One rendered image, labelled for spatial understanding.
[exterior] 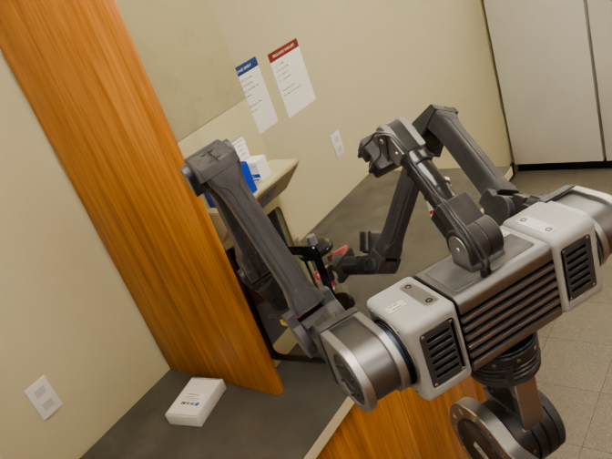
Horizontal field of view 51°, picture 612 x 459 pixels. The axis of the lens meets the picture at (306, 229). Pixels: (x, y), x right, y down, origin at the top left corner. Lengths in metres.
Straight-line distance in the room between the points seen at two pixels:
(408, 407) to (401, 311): 1.18
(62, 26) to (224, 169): 0.66
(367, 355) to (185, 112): 0.94
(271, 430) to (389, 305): 0.85
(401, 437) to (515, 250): 1.18
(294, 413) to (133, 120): 0.89
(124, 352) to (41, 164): 0.65
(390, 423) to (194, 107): 1.14
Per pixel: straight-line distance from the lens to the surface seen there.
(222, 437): 1.88
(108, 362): 2.14
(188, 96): 1.74
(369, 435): 2.01
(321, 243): 1.92
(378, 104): 3.28
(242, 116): 1.87
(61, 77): 1.76
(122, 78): 1.57
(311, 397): 1.86
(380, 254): 1.77
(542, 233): 1.15
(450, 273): 1.09
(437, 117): 1.61
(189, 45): 1.77
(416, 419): 2.26
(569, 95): 4.57
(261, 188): 1.75
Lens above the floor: 2.11
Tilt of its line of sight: 25 degrees down
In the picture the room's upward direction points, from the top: 20 degrees counter-clockwise
